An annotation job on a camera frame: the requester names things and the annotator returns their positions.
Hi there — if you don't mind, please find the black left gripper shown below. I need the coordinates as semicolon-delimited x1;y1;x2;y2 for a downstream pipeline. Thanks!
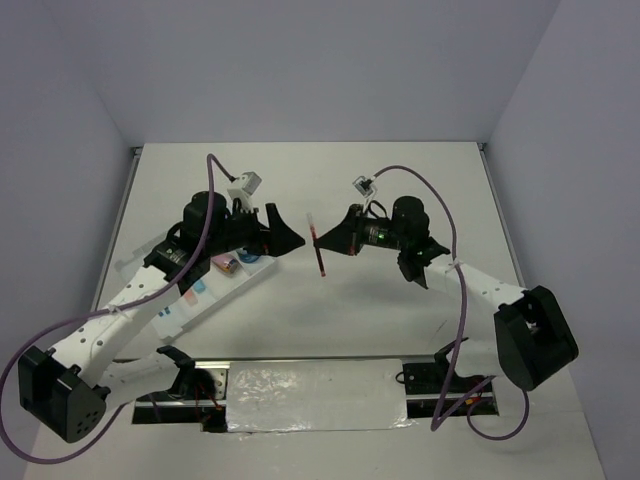
205;202;304;257

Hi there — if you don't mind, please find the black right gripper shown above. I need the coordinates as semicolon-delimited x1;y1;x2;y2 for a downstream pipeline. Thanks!
314;204;407;256

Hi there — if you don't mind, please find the red gel pen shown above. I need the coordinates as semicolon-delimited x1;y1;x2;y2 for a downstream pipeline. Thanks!
306;212;326;278

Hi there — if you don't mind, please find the blue round splash-lid container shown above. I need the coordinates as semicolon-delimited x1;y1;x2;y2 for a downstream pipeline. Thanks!
237;252;261;264

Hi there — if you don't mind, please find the pink sticky notes tube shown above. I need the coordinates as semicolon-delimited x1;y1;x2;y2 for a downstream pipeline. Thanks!
211;254;239;276

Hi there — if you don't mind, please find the yellow pink highlighter pen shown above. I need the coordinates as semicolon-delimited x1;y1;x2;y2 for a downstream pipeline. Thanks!
184;290;198;306

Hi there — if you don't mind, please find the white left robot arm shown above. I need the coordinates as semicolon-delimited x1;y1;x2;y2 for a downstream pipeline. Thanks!
18;191;305;443

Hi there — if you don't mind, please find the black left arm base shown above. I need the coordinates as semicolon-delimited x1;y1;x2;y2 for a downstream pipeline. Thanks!
132;345;229;433

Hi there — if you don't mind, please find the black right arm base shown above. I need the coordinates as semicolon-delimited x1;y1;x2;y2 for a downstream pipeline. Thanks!
395;342;498;419

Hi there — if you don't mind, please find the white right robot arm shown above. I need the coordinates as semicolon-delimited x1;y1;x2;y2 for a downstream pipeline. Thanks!
314;196;579;392

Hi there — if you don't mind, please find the white divided plastic tray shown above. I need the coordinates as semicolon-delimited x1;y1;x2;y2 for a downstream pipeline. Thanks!
150;249;277;342

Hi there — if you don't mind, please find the silver foil sheet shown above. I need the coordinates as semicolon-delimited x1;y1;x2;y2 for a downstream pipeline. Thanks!
226;359;412;433

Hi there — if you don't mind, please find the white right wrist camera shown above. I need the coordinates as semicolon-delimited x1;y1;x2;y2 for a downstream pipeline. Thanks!
352;175;377;211

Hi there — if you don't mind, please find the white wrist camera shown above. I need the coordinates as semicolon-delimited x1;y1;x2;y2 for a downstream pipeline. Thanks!
227;171;262;213
352;175;377;211

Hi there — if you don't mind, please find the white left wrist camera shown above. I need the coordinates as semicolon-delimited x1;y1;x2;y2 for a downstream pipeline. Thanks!
227;171;262;213

